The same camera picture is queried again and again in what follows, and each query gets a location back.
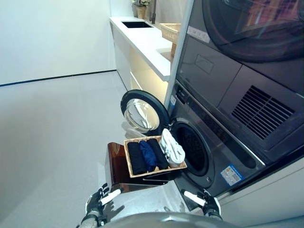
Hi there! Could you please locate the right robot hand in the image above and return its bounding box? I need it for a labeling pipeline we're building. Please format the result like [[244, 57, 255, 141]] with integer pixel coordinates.
[[184, 189, 223, 218]]

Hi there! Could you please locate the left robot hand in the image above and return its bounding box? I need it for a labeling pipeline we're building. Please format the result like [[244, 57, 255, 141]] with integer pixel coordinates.
[[85, 182, 124, 216]]

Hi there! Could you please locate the dark grey washing machine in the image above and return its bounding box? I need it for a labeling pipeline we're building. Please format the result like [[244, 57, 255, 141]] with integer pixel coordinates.
[[166, 79, 266, 212]]

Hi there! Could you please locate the round washing machine door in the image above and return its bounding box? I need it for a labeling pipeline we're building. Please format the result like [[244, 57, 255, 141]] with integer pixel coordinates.
[[120, 90, 171, 137]]

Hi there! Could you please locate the blue energy label sticker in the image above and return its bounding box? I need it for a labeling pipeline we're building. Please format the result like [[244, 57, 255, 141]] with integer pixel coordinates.
[[220, 165, 245, 187]]

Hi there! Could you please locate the glossy brown stool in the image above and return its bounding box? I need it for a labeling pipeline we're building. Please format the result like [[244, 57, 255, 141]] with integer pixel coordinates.
[[107, 142, 175, 187]]

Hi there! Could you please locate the woven laundry basket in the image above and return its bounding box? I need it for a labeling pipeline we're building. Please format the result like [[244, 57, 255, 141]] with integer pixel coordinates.
[[123, 135, 188, 179]]

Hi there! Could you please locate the grey robot torso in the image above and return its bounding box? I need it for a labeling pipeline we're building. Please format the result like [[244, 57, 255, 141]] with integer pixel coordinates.
[[101, 212, 240, 228]]

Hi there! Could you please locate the black rolled garment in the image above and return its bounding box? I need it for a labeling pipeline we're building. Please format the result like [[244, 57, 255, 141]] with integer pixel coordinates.
[[147, 139, 169, 170], [127, 142, 147, 176]]

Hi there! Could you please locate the white rolled garment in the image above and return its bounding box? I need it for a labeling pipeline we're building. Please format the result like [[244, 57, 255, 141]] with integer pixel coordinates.
[[158, 128, 186, 168]]

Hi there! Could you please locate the blue rolled garment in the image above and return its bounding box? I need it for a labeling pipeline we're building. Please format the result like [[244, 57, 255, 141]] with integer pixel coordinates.
[[139, 140, 159, 172]]

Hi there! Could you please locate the dark grey dryer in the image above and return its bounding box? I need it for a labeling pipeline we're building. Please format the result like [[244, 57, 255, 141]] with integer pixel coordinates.
[[174, 0, 304, 164]]

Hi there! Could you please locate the white counter cabinet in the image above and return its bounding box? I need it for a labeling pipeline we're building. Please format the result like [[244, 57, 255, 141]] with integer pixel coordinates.
[[109, 16, 172, 105]]

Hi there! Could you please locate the woven wicker tray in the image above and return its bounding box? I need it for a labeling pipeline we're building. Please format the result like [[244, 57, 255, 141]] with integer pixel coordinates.
[[159, 22, 181, 43]]

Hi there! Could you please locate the black sink basin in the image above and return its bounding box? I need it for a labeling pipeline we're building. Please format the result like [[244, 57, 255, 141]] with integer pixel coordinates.
[[121, 20, 155, 29]]

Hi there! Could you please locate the dark faucet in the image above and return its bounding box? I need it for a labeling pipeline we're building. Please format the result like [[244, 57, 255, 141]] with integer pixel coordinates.
[[150, 0, 157, 24]]

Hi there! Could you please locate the potted plant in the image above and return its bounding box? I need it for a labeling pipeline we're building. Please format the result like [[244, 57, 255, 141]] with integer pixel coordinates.
[[131, 0, 150, 19]]

